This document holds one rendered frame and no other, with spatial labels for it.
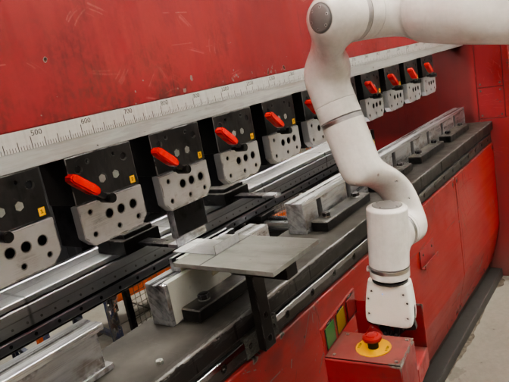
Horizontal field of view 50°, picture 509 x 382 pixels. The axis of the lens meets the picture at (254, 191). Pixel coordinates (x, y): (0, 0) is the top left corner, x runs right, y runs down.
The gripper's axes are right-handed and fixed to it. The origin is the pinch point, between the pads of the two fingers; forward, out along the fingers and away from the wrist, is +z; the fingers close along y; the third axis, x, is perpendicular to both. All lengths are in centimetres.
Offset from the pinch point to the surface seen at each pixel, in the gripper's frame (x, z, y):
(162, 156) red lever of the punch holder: -23, -47, -37
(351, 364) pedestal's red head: -15.0, -2.8, -4.0
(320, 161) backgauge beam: 92, -18, -53
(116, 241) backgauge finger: -14, -23, -64
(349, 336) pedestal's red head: -6.3, -3.5, -7.5
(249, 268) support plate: -22.0, -24.5, -20.9
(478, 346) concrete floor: 124, 74, 2
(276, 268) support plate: -21.6, -24.9, -15.3
